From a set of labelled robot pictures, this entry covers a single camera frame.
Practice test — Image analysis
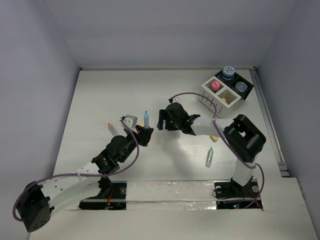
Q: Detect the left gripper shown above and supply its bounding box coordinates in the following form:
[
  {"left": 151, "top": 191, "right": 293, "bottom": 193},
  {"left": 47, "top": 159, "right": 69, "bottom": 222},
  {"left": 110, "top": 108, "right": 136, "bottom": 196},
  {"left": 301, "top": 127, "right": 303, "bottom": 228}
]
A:
[{"left": 118, "top": 125, "right": 152, "bottom": 163}]

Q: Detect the blue marker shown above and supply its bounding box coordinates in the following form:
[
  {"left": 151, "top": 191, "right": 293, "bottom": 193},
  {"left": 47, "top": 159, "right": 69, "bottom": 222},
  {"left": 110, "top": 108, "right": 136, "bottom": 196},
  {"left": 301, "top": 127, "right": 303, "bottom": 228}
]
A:
[{"left": 143, "top": 111, "right": 150, "bottom": 129}]

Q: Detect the pink cap bottle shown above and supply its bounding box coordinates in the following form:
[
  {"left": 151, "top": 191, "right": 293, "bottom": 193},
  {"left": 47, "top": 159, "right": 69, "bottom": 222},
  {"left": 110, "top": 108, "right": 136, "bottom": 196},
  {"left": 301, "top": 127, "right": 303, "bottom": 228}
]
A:
[{"left": 210, "top": 80, "right": 221, "bottom": 93}]

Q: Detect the green marker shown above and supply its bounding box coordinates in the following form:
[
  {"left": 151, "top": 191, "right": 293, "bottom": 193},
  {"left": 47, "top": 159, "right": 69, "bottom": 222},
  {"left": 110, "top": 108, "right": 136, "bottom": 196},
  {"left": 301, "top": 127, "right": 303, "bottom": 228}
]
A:
[{"left": 205, "top": 147, "right": 214, "bottom": 168}]

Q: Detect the blue lid jar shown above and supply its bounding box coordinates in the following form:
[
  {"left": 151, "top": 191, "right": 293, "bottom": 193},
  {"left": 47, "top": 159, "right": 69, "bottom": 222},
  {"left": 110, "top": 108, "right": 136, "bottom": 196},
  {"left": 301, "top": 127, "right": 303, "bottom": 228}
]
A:
[{"left": 221, "top": 66, "right": 236, "bottom": 81}]

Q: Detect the clear jar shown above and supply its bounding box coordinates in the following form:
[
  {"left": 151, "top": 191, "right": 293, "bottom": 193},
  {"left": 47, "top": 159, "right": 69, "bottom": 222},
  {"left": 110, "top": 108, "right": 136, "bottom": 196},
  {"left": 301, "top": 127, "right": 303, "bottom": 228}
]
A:
[{"left": 235, "top": 81, "right": 248, "bottom": 93}]

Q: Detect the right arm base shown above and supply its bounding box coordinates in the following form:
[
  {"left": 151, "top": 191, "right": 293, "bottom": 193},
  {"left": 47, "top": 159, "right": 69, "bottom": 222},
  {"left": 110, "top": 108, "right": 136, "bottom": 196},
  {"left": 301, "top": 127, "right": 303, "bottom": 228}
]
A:
[{"left": 212, "top": 179, "right": 263, "bottom": 210}]

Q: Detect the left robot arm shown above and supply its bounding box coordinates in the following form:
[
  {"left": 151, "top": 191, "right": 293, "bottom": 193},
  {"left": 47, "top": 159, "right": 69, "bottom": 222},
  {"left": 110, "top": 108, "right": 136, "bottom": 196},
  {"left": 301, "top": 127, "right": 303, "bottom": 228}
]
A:
[{"left": 12, "top": 125, "right": 154, "bottom": 233}]

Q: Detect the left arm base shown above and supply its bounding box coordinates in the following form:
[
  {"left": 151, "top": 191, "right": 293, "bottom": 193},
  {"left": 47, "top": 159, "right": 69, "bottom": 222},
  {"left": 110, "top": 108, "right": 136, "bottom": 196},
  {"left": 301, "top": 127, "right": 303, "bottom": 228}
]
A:
[{"left": 78, "top": 181, "right": 127, "bottom": 211}]

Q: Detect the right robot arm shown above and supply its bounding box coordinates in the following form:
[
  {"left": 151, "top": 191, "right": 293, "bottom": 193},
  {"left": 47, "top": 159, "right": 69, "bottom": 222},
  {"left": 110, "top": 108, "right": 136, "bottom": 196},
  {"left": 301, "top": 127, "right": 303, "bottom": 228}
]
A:
[{"left": 157, "top": 102, "right": 266, "bottom": 196}]

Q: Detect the yellow cap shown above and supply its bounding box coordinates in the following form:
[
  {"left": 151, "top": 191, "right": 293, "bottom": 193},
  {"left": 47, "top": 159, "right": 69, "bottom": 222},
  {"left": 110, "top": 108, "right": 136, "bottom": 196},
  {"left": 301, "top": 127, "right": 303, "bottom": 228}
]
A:
[{"left": 209, "top": 136, "right": 219, "bottom": 143}]

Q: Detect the foil tape strip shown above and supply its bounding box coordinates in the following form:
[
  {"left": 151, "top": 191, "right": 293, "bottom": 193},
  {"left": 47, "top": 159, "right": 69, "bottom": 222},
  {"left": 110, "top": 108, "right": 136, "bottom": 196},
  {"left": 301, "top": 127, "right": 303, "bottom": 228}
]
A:
[{"left": 125, "top": 180, "right": 217, "bottom": 211}]

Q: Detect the black and white organizer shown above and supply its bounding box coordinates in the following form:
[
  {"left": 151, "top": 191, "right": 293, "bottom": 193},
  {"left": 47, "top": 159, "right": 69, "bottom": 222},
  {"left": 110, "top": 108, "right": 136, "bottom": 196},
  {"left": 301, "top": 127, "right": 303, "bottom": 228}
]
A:
[{"left": 197, "top": 70, "right": 254, "bottom": 119}]

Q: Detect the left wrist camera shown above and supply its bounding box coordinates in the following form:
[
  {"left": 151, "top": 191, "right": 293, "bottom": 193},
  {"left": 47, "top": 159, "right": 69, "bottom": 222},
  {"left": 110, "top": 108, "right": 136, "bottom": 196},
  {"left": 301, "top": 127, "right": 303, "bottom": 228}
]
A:
[{"left": 119, "top": 114, "right": 138, "bottom": 129}]

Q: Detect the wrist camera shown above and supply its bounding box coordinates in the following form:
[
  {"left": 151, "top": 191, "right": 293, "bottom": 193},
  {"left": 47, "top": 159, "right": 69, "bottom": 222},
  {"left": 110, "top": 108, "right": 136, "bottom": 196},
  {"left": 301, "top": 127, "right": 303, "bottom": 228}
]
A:
[
  {"left": 119, "top": 114, "right": 138, "bottom": 129},
  {"left": 168, "top": 97, "right": 182, "bottom": 106}
]

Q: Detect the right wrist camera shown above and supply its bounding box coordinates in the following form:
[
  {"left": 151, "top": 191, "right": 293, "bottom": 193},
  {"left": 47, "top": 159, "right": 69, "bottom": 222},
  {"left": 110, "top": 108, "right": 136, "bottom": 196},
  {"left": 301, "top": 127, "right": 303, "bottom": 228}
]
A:
[{"left": 168, "top": 97, "right": 182, "bottom": 106}]

